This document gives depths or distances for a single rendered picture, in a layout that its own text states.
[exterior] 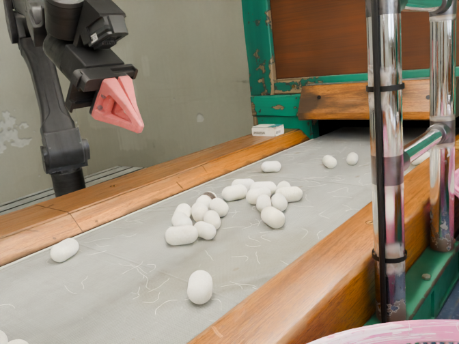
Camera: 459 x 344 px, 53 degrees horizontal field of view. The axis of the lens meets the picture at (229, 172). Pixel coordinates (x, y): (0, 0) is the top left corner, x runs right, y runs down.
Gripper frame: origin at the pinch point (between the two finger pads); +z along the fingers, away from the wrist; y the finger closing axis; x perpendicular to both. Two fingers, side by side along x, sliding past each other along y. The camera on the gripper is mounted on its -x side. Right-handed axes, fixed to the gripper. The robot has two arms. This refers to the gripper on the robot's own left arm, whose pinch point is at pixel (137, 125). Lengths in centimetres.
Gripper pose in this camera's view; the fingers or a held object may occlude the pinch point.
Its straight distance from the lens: 64.4
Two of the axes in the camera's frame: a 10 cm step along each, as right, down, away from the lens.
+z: 6.6, 6.8, -3.2
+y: 6.2, -2.6, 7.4
